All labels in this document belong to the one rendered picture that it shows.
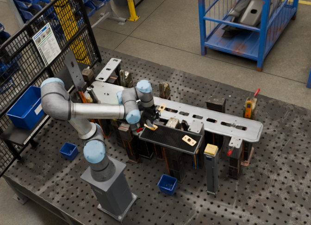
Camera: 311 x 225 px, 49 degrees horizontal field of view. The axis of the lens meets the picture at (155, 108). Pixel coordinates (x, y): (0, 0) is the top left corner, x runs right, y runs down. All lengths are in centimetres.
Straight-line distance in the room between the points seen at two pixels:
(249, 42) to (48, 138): 264
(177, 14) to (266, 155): 323
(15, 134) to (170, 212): 124
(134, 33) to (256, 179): 320
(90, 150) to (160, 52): 287
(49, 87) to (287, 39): 357
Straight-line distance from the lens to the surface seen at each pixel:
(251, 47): 434
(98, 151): 194
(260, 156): 259
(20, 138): 265
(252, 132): 233
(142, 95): 186
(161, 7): 556
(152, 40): 487
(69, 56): 268
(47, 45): 291
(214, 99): 248
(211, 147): 205
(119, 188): 219
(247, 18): 422
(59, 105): 169
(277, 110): 289
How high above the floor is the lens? 281
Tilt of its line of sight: 46 degrees down
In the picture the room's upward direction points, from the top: 12 degrees counter-clockwise
